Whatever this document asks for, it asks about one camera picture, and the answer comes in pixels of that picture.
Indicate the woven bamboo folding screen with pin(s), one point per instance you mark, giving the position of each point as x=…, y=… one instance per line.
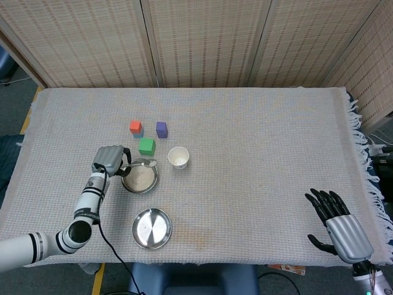
x=208, y=43

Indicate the empty steel plate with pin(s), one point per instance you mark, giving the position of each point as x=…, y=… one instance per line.
x=152, y=229

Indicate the steel bowl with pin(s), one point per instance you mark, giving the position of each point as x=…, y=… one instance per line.
x=155, y=181

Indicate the orange foam cube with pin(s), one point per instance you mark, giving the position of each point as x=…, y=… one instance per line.
x=135, y=126

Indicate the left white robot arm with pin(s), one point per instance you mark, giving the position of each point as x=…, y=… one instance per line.
x=87, y=202

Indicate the metal spoon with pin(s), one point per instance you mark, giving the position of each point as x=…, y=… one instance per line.
x=152, y=163

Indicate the orange patterned snack packet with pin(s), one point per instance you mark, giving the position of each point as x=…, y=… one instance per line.
x=290, y=269

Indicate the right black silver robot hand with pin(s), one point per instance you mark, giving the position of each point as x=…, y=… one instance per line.
x=348, y=236

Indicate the white plastic bag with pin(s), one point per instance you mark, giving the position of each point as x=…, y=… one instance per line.
x=90, y=269

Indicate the white paper cup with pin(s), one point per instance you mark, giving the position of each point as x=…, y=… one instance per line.
x=178, y=158

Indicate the black box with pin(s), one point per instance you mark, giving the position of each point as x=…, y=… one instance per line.
x=383, y=175

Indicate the purple foam cube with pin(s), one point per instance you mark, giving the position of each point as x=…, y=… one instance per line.
x=161, y=126
x=162, y=135

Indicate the white woven tablecloth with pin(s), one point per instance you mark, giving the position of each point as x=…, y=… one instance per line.
x=245, y=153

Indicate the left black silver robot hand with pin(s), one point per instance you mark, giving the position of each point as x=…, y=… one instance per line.
x=107, y=158

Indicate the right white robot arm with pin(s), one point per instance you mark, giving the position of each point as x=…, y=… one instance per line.
x=371, y=281

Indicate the blue round chair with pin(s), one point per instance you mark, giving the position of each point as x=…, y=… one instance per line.
x=5, y=64

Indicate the green foam cube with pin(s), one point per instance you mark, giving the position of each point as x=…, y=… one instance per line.
x=146, y=147

